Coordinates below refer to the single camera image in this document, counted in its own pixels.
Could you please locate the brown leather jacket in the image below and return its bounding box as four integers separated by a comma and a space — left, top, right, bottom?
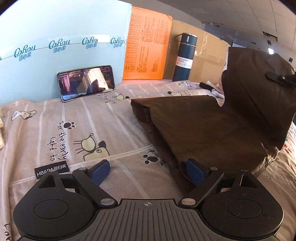
131, 48, 295, 194

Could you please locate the cartoon print bed sheet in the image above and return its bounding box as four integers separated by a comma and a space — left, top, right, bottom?
1, 82, 295, 240

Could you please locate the large cardboard box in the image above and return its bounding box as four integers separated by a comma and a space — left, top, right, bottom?
163, 20, 229, 84

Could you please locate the black remote stick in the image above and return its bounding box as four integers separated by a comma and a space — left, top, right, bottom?
199, 82, 216, 91

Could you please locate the black smartphone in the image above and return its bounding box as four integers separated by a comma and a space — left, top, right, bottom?
57, 65, 115, 102

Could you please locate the dark blue thermos bottle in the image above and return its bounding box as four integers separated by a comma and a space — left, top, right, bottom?
172, 33, 198, 81

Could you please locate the orange printed board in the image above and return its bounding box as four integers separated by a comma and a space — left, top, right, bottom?
123, 6, 173, 80

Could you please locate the light blue foam board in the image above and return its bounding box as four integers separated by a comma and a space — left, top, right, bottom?
1, 1, 132, 105

